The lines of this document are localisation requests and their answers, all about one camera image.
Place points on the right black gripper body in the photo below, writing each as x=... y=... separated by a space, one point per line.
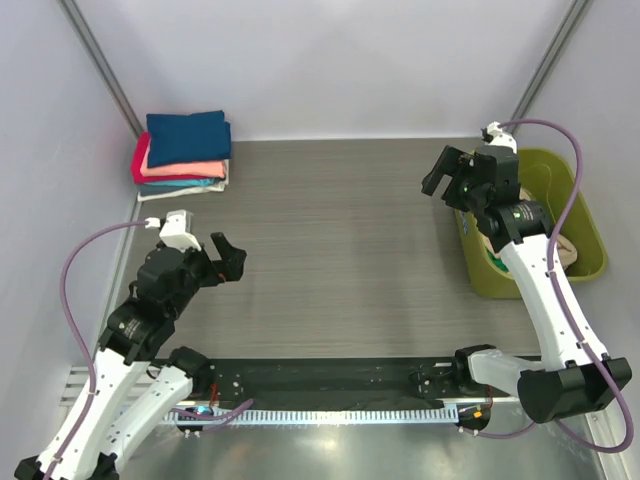
x=473 y=195

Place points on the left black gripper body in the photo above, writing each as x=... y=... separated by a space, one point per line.
x=201 y=271

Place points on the beige t shirt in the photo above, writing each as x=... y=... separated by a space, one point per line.
x=567 y=252

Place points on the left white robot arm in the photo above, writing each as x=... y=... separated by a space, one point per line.
x=99 y=436

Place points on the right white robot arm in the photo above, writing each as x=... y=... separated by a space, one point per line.
x=575 y=374

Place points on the olive green plastic bin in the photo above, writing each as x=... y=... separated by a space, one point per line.
x=549 y=179

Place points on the green t shirt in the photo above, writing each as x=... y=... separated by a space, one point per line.
x=497 y=262

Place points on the teal folded shirt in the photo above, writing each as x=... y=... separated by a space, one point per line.
x=165 y=187

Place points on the salmon pink folded shirt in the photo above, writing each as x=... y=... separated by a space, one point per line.
x=196 y=170

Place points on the crimson folded shirt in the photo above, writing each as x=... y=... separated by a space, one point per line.
x=138 y=158

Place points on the navy blue folded shirt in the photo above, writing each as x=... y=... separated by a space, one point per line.
x=190 y=138

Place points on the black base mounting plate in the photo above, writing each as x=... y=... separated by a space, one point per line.
x=339 y=384

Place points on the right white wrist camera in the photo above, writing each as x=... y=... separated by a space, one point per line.
x=495 y=135

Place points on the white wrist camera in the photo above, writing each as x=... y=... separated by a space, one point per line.
x=176 y=231
x=495 y=135

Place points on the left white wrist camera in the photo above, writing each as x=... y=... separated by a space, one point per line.
x=176 y=231

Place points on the aluminium extrusion rail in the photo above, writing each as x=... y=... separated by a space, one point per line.
x=76 y=380

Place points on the white slotted cable duct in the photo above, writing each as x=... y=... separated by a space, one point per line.
x=446 y=415

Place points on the right aluminium frame post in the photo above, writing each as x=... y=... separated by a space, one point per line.
x=560 y=40

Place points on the aluminium frame post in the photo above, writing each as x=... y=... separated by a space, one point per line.
x=83 y=31
x=560 y=40

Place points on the left aluminium frame post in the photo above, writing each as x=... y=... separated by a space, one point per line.
x=83 y=31

